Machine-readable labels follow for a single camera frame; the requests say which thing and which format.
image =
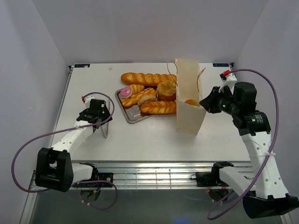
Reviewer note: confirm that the cream paper bag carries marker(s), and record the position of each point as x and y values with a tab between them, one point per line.
189	114

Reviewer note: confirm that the fake bagel in bag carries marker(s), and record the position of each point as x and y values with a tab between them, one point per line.
192	102

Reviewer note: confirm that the pale shell fake bread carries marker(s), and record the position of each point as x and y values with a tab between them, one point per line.
146	98

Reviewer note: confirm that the twisted fake bread middle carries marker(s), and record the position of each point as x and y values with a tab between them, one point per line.
127	102

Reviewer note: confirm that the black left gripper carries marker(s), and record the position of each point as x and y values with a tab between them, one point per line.
106	115

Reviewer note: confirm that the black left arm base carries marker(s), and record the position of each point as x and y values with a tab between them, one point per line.
96	181

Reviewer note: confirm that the twisted fake bread front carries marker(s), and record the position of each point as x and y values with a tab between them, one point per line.
159	107

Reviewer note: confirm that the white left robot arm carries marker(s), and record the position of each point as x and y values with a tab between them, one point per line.
54	168

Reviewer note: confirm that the small striped fake bread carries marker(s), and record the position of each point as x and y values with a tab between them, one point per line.
136	88

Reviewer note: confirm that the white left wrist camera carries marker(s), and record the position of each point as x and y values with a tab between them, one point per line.
86	100

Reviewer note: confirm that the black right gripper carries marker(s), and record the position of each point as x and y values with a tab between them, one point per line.
209	102

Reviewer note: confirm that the silver metal tray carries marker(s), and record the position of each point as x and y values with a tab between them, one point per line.
132	114

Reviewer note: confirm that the silver metal tongs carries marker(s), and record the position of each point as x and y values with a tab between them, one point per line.
105	115

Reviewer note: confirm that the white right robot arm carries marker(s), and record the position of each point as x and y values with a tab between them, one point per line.
267	195

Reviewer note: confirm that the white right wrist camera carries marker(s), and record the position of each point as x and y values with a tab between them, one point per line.
229	79

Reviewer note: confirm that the pink frosted fake donut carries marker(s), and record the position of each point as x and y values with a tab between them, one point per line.
126	92

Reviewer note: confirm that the long fake baguette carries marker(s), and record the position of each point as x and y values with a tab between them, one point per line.
146	79

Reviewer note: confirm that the round sesame fake bread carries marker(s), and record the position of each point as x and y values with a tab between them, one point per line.
166	91

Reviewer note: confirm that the aluminium frame rail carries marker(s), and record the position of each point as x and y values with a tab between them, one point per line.
154	175

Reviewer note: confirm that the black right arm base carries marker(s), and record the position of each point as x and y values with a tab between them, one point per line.
204	179

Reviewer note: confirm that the twisted fake bread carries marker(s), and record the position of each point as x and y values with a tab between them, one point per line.
159	107
127	102

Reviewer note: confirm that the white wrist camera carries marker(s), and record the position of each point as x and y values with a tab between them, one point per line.
86	100
229	79

